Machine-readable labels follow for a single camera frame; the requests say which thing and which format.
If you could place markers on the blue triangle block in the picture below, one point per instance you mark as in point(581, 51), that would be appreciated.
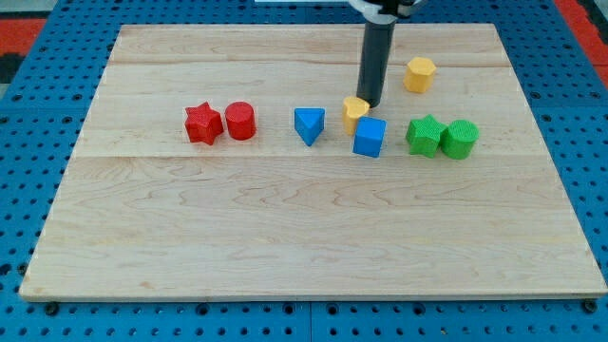
point(309, 122)

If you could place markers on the yellow hexagon block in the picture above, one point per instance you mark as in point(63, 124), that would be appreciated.
point(419, 75)

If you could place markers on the green star block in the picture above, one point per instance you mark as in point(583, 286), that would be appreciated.
point(424, 136)

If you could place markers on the green cylinder block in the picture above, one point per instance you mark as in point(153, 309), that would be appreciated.
point(459, 139)

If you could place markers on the red star block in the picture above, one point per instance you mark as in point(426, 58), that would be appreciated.
point(203, 124)

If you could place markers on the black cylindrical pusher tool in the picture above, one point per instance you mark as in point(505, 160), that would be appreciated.
point(373, 65)

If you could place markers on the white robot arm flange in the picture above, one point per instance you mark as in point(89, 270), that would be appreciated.
point(384, 12)

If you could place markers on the yellow heart block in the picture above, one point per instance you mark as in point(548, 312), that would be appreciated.
point(352, 110)

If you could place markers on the blue cube block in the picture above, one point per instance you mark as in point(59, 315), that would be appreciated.
point(369, 137)

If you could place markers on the red cylinder block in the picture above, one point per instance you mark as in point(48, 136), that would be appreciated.
point(240, 119)

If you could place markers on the wooden board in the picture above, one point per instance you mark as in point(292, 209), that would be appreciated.
point(142, 214)

